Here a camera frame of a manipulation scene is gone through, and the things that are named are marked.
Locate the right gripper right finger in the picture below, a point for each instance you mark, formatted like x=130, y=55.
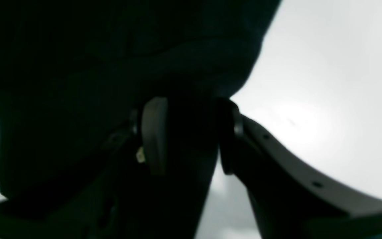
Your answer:
x=291, y=199

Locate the black T-shirt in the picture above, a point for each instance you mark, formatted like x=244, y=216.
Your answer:
x=71, y=71

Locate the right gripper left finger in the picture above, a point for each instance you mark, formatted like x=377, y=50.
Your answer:
x=79, y=203

